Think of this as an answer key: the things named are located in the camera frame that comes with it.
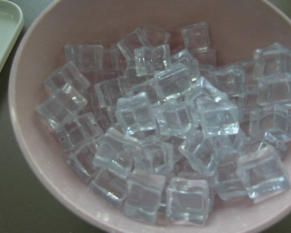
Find ice cubes in bowl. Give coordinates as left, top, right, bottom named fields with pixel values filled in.
left=36, top=22, right=291, bottom=226

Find pink bowl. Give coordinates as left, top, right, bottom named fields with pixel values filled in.
left=9, top=0, right=291, bottom=233

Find cream serving tray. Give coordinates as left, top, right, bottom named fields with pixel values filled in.
left=0, top=0, right=24, bottom=72

